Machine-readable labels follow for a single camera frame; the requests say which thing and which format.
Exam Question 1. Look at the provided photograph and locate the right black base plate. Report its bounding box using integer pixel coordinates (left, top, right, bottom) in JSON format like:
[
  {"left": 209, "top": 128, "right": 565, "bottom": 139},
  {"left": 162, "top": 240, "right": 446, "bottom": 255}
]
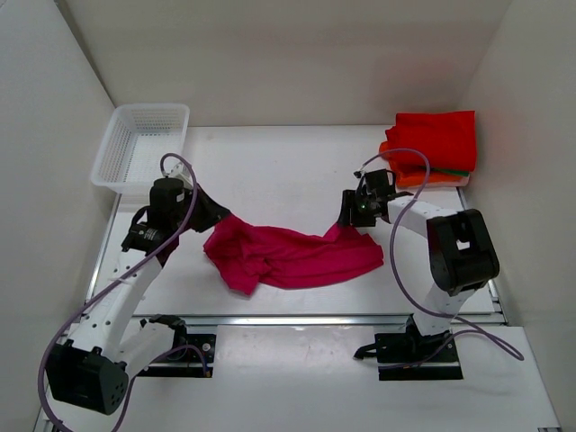
[{"left": 374, "top": 328, "right": 464, "bottom": 382}]

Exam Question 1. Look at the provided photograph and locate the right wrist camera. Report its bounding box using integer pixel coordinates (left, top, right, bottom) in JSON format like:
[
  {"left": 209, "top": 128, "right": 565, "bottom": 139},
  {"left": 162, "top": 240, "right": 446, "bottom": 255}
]
[{"left": 354, "top": 168, "right": 396, "bottom": 196}]

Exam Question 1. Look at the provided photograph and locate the pink folded t shirt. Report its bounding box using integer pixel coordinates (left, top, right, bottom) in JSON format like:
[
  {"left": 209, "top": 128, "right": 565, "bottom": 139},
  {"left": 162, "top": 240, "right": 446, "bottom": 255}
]
[{"left": 455, "top": 175, "right": 471, "bottom": 187}]

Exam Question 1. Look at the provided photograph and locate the magenta t shirt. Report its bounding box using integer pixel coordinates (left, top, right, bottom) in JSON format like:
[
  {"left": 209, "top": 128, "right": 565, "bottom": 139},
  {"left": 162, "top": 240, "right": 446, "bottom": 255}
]
[{"left": 203, "top": 215, "right": 384, "bottom": 296}]

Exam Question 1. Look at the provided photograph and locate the red folded t shirt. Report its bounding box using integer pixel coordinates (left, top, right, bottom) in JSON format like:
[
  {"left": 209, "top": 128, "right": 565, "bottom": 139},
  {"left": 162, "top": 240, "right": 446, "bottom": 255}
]
[{"left": 385, "top": 111, "right": 477, "bottom": 172}]

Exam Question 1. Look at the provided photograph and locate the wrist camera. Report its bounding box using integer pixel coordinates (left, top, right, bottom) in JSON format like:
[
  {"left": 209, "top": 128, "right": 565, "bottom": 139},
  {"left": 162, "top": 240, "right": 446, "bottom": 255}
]
[
  {"left": 354, "top": 168, "right": 396, "bottom": 196},
  {"left": 148, "top": 163, "right": 193, "bottom": 219}
]

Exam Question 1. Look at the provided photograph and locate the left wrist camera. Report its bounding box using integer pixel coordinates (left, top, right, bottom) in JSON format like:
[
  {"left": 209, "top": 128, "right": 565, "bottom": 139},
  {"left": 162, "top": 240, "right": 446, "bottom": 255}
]
[{"left": 148, "top": 163, "right": 193, "bottom": 219}]

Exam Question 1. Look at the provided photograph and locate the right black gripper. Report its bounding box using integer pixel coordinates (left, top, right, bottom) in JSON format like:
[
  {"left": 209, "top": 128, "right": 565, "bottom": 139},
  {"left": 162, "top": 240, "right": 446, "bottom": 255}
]
[{"left": 337, "top": 190, "right": 376, "bottom": 228}]

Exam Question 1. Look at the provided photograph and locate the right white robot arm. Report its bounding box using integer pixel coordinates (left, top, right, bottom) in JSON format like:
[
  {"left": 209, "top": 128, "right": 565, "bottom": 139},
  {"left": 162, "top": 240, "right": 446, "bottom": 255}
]
[{"left": 337, "top": 190, "right": 500, "bottom": 367}]

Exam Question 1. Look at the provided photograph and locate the aluminium rail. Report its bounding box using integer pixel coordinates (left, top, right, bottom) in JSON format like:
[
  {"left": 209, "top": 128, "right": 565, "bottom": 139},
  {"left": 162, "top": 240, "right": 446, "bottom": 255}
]
[{"left": 80, "top": 312, "right": 508, "bottom": 329}]

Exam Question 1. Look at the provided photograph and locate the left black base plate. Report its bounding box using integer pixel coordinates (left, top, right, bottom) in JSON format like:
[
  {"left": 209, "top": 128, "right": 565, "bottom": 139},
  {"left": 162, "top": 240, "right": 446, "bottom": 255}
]
[{"left": 139, "top": 327, "right": 217, "bottom": 379}]

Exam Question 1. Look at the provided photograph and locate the white plastic basket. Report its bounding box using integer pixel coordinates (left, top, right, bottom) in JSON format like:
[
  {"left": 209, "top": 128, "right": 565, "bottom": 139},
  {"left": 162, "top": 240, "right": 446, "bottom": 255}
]
[{"left": 90, "top": 103, "right": 190, "bottom": 195}]

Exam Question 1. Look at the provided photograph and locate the green folded t shirt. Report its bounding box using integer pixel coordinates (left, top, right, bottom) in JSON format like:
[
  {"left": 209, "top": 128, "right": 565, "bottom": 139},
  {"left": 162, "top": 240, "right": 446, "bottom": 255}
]
[{"left": 432, "top": 168, "right": 470, "bottom": 177}]

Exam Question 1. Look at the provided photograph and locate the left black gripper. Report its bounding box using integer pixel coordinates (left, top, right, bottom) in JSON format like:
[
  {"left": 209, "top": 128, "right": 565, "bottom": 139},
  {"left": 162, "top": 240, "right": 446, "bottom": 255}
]
[{"left": 176, "top": 178, "right": 233, "bottom": 229}]

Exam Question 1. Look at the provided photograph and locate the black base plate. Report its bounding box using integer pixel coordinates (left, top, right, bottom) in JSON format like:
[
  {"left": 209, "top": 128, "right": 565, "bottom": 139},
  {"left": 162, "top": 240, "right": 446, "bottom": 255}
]
[
  {"left": 374, "top": 328, "right": 464, "bottom": 382},
  {"left": 139, "top": 327, "right": 217, "bottom": 379}
]

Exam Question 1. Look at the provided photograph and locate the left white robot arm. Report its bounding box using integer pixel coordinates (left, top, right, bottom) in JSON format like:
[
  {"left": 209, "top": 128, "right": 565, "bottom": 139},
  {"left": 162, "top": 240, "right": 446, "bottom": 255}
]
[{"left": 39, "top": 179, "right": 230, "bottom": 415}]

